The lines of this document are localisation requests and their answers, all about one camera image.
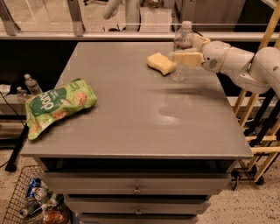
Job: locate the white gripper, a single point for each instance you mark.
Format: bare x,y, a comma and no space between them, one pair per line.
213,57

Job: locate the black pole stand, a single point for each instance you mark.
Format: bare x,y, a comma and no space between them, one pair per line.
11,164

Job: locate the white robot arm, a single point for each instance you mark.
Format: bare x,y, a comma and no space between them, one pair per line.
254,72

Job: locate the small water bottle on shelf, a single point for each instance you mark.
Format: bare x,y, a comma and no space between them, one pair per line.
32,85

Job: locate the silver can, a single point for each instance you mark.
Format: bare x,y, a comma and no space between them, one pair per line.
40,193

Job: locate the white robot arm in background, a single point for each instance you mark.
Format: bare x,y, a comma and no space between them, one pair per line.
130,10

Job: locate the clear plastic water bottle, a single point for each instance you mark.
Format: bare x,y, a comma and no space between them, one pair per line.
183,40

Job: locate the wire basket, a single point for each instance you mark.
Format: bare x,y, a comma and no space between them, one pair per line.
18,199

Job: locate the yellow sponge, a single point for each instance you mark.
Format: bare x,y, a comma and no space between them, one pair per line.
161,63

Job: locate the blue soda can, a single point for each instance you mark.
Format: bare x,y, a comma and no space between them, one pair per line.
34,183

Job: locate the green snack bag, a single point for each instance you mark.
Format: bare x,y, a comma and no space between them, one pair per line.
42,110

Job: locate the grey drawer cabinet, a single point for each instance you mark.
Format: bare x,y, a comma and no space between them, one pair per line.
151,150

